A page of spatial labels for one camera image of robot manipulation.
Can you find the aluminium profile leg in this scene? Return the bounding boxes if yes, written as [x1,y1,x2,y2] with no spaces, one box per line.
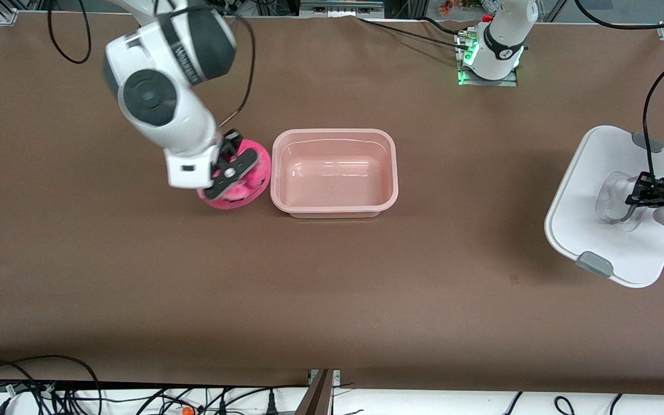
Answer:
[295,369,341,415]

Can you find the white box lid grey clips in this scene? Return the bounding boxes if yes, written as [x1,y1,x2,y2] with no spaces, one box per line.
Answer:
[544,125,664,289]

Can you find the black looped floor cable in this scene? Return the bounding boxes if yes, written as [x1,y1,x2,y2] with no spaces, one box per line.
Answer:
[0,354,103,415]

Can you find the long black table cable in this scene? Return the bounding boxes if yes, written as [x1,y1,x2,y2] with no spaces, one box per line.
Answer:
[358,16,471,51]

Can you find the short black table cable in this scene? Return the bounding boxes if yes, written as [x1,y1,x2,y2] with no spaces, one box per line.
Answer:
[421,16,471,36]

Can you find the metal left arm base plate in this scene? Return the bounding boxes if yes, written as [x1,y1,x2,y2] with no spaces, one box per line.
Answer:
[454,30,520,87]

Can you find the grey device with ports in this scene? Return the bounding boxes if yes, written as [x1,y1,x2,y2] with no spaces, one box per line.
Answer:
[300,0,384,18]

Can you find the pink plush toy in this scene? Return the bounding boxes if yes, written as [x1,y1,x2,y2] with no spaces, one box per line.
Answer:
[197,135,271,211]

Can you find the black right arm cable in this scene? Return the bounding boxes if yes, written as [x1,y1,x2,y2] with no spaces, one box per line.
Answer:
[48,0,256,129]

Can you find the pink translucent plastic box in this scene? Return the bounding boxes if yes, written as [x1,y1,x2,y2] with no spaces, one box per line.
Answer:
[270,129,399,220]

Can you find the black overhead cable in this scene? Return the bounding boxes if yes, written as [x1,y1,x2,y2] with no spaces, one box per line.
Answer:
[574,0,664,29]

